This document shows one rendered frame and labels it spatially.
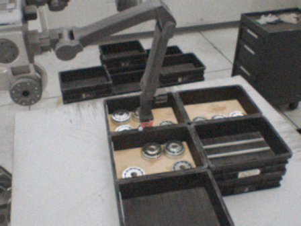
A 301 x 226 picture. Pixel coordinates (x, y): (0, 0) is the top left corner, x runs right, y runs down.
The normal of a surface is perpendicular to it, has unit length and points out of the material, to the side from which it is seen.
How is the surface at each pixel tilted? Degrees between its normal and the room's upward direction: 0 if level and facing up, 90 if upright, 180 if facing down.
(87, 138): 0
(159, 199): 0
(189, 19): 90
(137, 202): 0
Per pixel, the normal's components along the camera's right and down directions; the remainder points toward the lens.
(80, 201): 0.00, -0.79
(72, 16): 0.30, 0.58
